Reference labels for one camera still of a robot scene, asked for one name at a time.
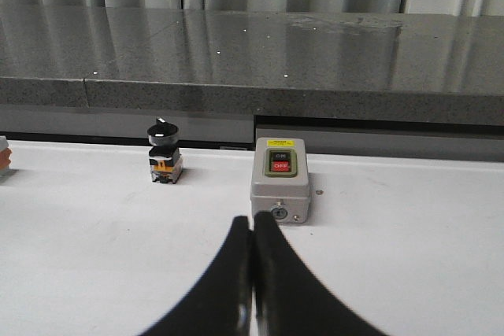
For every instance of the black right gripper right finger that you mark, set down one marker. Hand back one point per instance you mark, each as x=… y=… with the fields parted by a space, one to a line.
x=290 y=299

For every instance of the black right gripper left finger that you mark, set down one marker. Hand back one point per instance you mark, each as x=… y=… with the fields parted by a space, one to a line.
x=219 y=303

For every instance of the grey granite counter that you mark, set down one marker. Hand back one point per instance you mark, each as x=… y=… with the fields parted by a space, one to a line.
x=401 y=85

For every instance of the grey on-off switch box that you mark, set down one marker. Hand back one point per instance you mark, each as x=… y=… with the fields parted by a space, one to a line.
x=280 y=179

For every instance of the black rotary selector switch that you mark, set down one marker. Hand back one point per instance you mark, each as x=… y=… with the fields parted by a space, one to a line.
x=165 y=160

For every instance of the green pushbutton switch white body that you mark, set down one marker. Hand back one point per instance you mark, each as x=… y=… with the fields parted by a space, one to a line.
x=5 y=155

